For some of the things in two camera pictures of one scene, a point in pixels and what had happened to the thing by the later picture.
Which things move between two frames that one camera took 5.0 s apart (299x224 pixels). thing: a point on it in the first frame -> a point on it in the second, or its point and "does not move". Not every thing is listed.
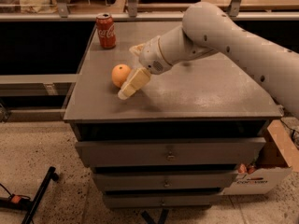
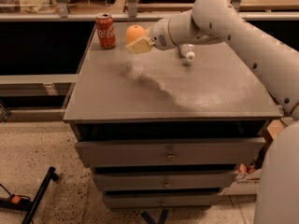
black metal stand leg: (50, 175) does not move
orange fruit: (119, 74) -> (134, 33)
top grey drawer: (170, 152) does not move
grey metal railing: (63, 13) does not move
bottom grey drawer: (161, 201) does not move
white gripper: (151, 56) -> (160, 35)
